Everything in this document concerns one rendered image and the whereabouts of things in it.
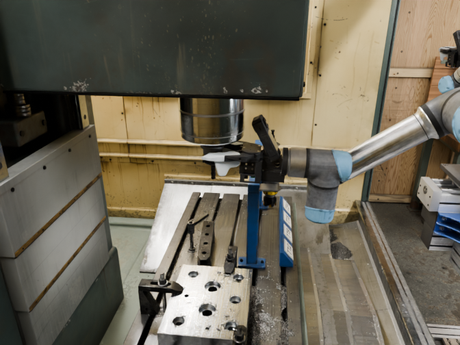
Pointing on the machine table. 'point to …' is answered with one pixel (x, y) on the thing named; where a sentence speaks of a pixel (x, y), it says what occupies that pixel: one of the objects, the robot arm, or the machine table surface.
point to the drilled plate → (165, 336)
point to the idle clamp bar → (203, 259)
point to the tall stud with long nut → (191, 234)
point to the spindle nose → (211, 120)
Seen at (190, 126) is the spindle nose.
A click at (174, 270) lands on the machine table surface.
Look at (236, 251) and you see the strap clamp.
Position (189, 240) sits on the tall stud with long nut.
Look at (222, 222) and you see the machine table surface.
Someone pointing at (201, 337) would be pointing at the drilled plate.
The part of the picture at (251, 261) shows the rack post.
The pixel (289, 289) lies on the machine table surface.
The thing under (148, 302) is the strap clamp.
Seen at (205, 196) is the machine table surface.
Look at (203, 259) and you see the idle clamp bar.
